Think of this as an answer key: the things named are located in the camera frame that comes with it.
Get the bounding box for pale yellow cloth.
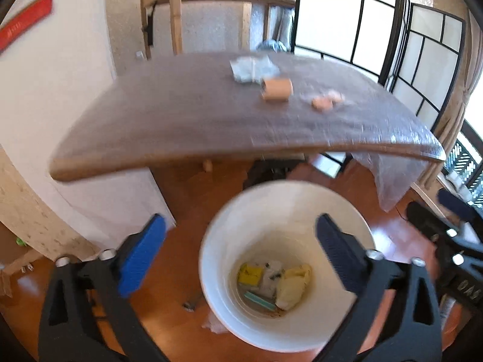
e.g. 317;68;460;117
275;264;313;310

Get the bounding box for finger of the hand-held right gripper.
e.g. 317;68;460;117
437;189;478;225
407;201;459;240

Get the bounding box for grey duvet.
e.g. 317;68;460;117
258;40;292;53

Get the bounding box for clear crumpled plastic bag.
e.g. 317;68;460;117
230;55;280;83

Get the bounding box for red wall banner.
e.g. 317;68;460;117
0;0;53;53

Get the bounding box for teal rectangular block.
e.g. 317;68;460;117
243;291;276;312

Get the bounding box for black framed folding screen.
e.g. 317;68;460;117
292;0;469;178

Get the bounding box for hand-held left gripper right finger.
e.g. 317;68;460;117
313;213;442;362

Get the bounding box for beige puff in clear packet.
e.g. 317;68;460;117
302;88;346;114

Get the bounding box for beige curtain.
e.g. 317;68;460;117
430;8;483;148

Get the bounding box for brown tape roll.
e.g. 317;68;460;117
261;77;294;103

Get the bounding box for white windowsill items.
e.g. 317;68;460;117
445;171;473;201

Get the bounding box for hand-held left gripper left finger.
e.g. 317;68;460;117
38;213;168;362

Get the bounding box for white plastic bucket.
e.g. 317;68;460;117
199;181;376;352

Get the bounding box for wooden table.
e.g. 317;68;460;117
49;51;446;182

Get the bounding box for dark balcony railing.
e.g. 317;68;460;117
443;136;483;208

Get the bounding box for yellow sponge piece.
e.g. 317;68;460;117
238;263;265;285

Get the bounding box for dark object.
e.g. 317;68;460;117
243;158;291;190

